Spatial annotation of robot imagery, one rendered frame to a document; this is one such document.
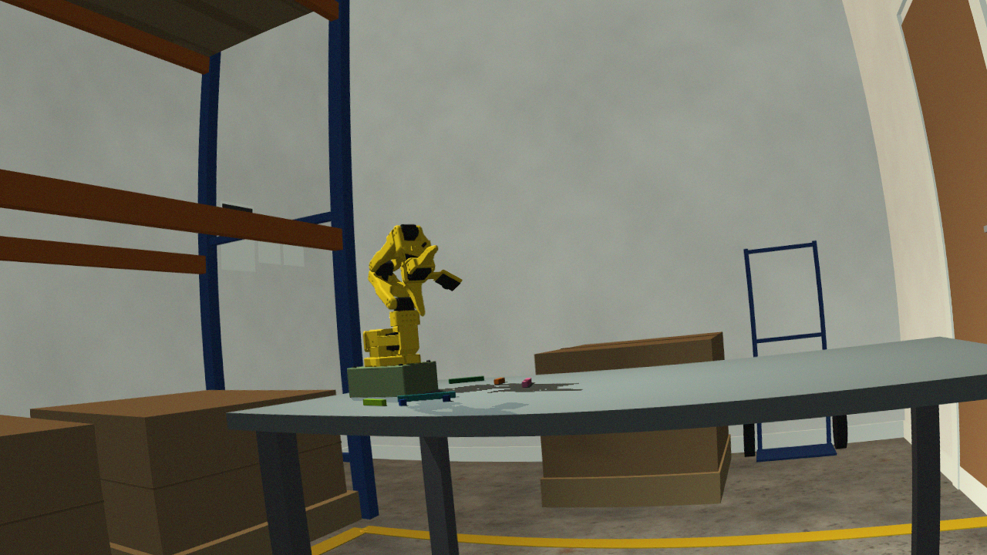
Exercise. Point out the turquoise rod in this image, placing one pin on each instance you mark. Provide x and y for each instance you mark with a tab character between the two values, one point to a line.
426	396

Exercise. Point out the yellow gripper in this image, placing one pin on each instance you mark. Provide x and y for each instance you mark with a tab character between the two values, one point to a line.
419	270

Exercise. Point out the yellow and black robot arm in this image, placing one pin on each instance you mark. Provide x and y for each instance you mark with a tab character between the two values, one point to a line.
410	242

